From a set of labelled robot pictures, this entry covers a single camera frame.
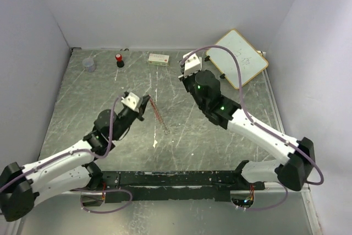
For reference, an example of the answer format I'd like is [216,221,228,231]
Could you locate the saw keychain with red handle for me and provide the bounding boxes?
[149,97,170,135]

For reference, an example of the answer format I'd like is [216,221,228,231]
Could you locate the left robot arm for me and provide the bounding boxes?
[1,92,150,222]

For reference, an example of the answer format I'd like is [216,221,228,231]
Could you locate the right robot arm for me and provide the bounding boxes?
[179,70,315,192]

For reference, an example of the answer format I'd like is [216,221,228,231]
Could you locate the black base bar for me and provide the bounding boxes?
[84,170,265,202]

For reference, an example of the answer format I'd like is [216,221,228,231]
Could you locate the white green cardboard box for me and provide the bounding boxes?
[148,53,169,66]

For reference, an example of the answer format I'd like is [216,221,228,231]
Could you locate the clear plastic cup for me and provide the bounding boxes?
[82,58,96,73]

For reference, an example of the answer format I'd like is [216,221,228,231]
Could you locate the red black stamp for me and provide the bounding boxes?
[115,53,124,68]

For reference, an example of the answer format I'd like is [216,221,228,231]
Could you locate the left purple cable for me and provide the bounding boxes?
[0,96,133,214]

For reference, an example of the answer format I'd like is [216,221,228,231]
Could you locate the purple cable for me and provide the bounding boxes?
[181,45,324,211]
[0,96,133,214]

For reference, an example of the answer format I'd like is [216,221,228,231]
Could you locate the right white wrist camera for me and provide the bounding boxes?
[181,52,202,78]

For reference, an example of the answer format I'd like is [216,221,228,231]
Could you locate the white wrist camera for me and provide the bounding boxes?
[121,91,140,112]
[181,52,202,78]

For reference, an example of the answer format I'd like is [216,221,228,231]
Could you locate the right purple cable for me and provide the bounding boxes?
[181,45,324,211]

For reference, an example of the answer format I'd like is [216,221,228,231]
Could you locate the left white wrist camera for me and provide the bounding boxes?
[121,91,140,112]

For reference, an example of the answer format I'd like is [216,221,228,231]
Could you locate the small whiteboard with wooden frame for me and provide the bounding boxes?
[206,29,268,89]

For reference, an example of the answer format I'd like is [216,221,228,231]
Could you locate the aluminium rail frame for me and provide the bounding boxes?
[258,50,310,193]

